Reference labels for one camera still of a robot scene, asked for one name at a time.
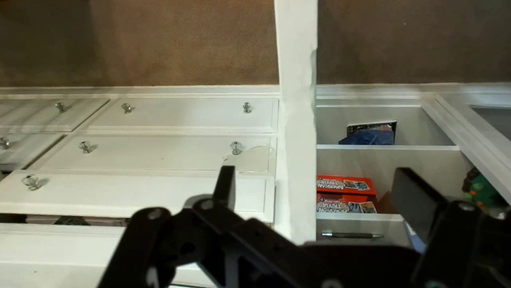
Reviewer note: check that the white cabinet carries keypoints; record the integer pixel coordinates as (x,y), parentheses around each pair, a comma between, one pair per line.
(297,42)

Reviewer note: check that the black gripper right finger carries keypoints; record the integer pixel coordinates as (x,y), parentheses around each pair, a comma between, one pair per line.
(417,200)

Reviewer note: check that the green toy figure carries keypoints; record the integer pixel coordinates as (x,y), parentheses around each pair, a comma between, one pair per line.
(479,191)

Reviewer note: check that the glass cabinet door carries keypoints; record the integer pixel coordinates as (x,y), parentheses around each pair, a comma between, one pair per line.
(479,125)

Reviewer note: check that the white drawer unit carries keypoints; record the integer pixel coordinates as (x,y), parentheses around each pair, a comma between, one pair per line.
(79,162)

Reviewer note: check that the orange game box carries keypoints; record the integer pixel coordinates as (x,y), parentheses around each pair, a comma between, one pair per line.
(345,194)

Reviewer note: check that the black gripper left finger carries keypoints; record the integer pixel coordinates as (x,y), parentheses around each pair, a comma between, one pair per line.
(226,187)

